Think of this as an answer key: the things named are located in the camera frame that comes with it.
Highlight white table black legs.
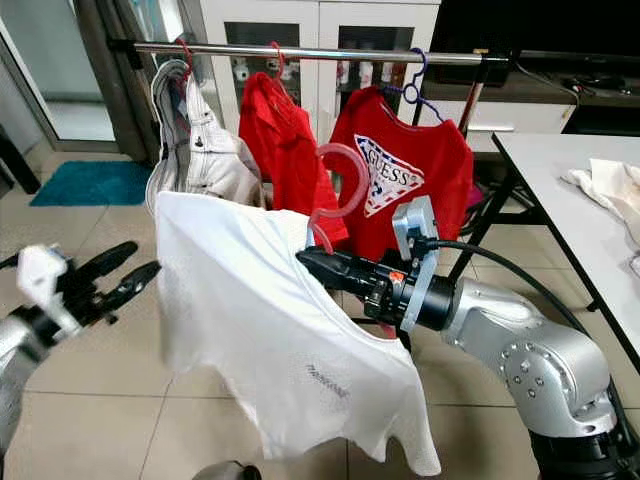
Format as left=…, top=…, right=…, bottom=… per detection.
left=470, top=132, right=640, bottom=376

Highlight steel clothes rack black frame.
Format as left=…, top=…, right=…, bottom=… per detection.
left=108, top=38, right=513, bottom=216

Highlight grey-brown curtain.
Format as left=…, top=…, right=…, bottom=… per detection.
left=75, top=0, right=176, bottom=166

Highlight white grey jacket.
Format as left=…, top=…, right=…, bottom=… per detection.
left=145, top=58, right=266, bottom=216

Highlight black speaker cabinet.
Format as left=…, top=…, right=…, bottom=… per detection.
left=435, top=0, right=640, bottom=56

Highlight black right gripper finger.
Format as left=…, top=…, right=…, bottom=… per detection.
left=297, top=248, right=369, bottom=277
left=310, top=267, right=373, bottom=293

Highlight black metal bar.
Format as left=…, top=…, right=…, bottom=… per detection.
left=0, top=130, right=43, bottom=197

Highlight sliding glass door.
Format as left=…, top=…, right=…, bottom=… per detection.
left=0, top=0, right=116, bottom=146

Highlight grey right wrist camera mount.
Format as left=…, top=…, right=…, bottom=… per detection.
left=390, top=196, right=441, bottom=334

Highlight white mesh t-shirt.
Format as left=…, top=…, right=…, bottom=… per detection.
left=155, top=190, right=443, bottom=477

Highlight red wire hanger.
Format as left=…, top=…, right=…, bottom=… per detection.
left=175, top=38, right=199, bottom=96
left=268, top=40, right=289, bottom=86

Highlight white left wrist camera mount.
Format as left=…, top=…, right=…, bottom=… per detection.
left=18, top=245, right=79, bottom=336

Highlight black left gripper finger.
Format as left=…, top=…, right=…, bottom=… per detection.
left=73, top=242, right=139, bottom=286
left=100, top=262, right=163, bottom=309

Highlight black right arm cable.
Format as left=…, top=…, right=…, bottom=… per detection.
left=425, top=238, right=591, bottom=341

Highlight crumpled white garment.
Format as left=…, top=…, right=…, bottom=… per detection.
left=560, top=157, right=640, bottom=251

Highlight blue floor mat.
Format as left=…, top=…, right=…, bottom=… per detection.
left=28, top=160, right=156, bottom=208

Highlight white glass-door cabinet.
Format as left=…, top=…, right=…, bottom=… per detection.
left=198, top=0, right=443, bottom=136

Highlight red t-shirt triangle print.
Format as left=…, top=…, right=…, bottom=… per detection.
left=328, top=85, right=478, bottom=343

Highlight plain red shirt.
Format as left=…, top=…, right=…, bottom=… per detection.
left=238, top=70, right=351, bottom=246

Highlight white low drawer cabinet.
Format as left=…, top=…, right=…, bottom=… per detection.
left=450, top=55, right=640, bottom=136

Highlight purple hanger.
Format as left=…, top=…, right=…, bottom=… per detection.
left=378, top=47, right=456, bottom=126

